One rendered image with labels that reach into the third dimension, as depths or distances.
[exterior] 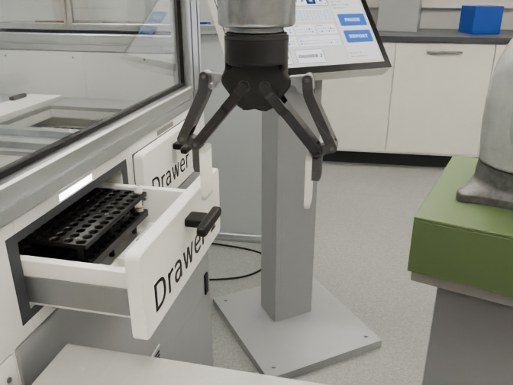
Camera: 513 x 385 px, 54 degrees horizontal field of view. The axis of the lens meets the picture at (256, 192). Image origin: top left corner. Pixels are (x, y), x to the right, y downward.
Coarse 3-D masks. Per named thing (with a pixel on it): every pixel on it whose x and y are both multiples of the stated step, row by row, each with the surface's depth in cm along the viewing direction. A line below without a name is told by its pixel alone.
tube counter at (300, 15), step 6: (300, 12) 150; (306, 12) 151; (312, 12) 152; (318, 12) 153; (324, 12) 153; (330, 12) 154; (300, 18) 149; (306, 18) 150; (312, 18) 151; (318, 18) 152; (324, 18) 153; (330, 18) 153
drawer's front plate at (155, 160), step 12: (168, 132) 97; (156, 144) 89; (168, 144) 94; (144, 156) 84; (156, 156) 89; (168, 156) 94; (180, 156) 101; (144, 168) 85; (156, 168) 90; (168, 168) 95; (192, 168) 109; (144, 180) 85; (156, 180) 90; (168, 180) 95; (180, 180) 102
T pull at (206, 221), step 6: (210, 210) 67; (216, 210) 67; (192, 216) 65; (198, 216) 65; (204, 216) 65; (210, 216) 65; (216, 216) 66; (186, 222) 65; (192, 222) 64; (198, 222) 64; (204, 222) 63; (210, 222) 64; (198, 228) 62; (204, 228) 62; (210, 228) 64; (198, 234) 62; (204, 234) 62
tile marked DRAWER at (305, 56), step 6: (318, 48) 148; (300, 54) 145; (306, 54) 145; (312, 54) 146; (318, 54) 147; (300, 60) 144; (306, 60) 145; (312, 60) 145; (318, 60) 146; (324, 60) 147
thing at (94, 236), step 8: (144, 192) 76; (128, 200) 74; (136, 200) 73; (120, 208) 71; (128, 208) 71; (104, 216) 68; (112, 216) 68; (120, 216) 68; (96, 224) 66; (104, 224) 67; (112, 224) 66; (88, 232) 63; (96, 232) 64; (104, 232) 64; (80, 240) 62; (88, 240) 61; (96, 240) 63; (80, 248) 60
